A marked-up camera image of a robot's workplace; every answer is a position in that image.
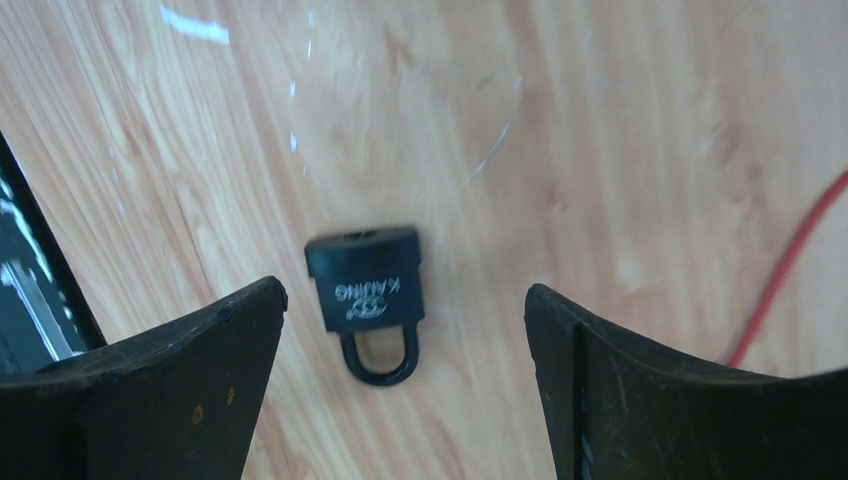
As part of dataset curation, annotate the black padlock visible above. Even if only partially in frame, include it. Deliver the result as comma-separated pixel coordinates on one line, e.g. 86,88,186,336
304,225,425,387

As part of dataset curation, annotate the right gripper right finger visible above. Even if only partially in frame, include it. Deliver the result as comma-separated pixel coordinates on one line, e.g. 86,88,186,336
524,284,847,479

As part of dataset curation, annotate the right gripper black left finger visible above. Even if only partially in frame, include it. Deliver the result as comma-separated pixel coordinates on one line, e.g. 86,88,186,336
1,276,288,479

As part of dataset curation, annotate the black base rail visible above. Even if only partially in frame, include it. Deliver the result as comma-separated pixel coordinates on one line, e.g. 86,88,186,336
1,138,107,374

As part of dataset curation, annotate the red cable lock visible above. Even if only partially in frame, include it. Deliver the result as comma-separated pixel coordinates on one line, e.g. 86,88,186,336
726,171,847,368

